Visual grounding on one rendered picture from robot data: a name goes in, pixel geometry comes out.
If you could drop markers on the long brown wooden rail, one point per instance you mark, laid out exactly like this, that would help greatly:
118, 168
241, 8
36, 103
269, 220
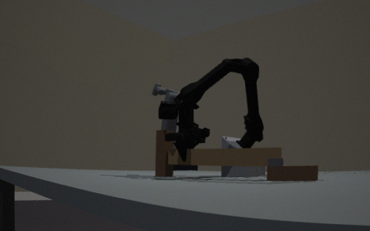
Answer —
226, 157

